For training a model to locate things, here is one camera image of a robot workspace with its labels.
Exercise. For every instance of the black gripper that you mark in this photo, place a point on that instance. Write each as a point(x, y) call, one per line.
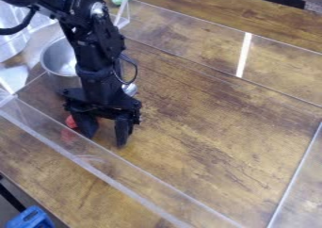
point(101, 99)

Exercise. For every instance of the pink handled metal spoon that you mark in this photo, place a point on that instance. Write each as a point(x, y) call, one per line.
point(129, 89)

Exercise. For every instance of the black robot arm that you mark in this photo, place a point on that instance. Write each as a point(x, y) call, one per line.
point(99, 47)

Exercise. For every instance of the stainless steel pot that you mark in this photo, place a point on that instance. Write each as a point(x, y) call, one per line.
point(58, 61)

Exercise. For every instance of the blue plastic crate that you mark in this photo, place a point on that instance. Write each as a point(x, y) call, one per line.
point(31, 218)

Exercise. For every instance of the clear acrylic barrier wall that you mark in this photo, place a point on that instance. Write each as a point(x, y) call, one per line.
point(165, 200)

